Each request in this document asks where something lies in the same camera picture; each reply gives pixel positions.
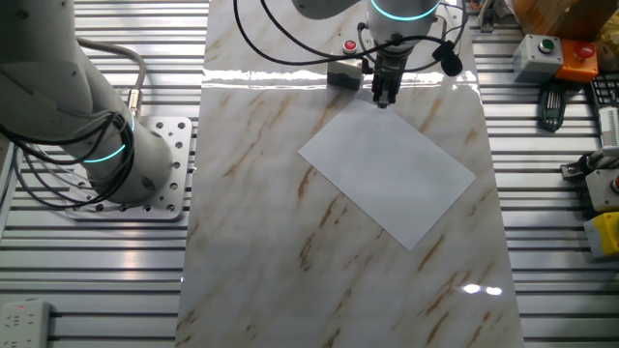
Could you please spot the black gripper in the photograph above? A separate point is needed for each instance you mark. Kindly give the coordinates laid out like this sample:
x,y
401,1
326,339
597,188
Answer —
x,y
387,72

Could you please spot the white paper sheet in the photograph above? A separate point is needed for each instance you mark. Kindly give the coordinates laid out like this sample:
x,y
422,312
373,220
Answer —
x,y
387,193

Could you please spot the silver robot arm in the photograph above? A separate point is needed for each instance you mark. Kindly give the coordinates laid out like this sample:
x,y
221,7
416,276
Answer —
x,y
48,87

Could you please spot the grey box with red button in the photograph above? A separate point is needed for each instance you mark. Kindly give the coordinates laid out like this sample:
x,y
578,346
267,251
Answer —
x,y
602,191
344,72

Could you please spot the grey box with green button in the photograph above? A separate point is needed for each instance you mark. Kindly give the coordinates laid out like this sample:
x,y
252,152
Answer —
x,y
532,63

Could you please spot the marble pattern table mat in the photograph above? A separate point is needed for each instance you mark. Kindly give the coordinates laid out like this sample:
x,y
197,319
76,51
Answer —
x,y
271,217

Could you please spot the orange box with red button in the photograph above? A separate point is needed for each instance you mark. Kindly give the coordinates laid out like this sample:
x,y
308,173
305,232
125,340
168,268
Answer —
x,y
575,67

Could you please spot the wooden box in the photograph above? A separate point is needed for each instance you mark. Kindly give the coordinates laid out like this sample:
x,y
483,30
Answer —
x,y
570,17

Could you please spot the black keyboard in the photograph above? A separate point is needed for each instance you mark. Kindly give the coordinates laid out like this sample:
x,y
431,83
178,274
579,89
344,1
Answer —
x,y
607,89

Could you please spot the yellowish crumpled bag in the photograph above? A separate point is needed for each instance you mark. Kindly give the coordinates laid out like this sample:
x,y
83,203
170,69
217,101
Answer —
x,y
610,46

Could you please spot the yellow button box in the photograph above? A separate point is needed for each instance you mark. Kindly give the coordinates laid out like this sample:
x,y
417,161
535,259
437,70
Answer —
x,y
604,234

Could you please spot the white power strip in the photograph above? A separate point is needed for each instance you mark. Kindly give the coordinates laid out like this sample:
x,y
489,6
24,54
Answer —
x,y
24,324

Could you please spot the metal clamp bracket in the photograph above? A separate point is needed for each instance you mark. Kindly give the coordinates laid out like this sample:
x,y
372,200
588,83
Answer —
x,y
487,17

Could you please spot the silver camera on mount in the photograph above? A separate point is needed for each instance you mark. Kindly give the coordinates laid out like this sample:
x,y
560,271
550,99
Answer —
x,y
578,169

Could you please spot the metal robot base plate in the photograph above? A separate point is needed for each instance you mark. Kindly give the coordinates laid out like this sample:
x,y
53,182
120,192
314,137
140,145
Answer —
x,y
176,159

